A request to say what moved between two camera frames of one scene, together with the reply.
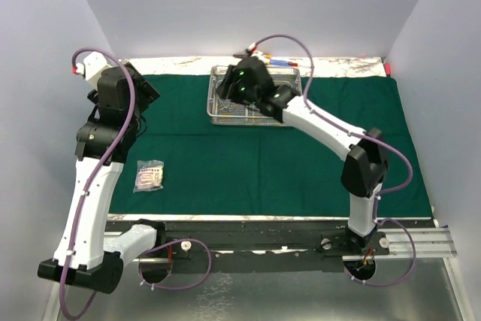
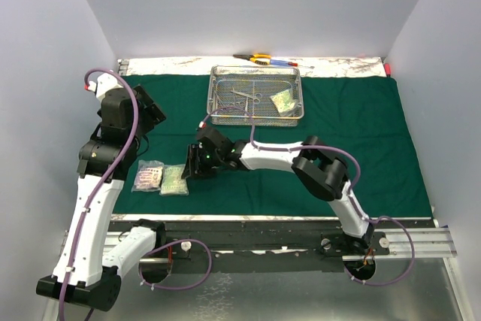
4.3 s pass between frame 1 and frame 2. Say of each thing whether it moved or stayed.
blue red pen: stayed
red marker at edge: stayed
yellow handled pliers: stayed
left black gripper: moved
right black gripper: moved
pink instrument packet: stayed
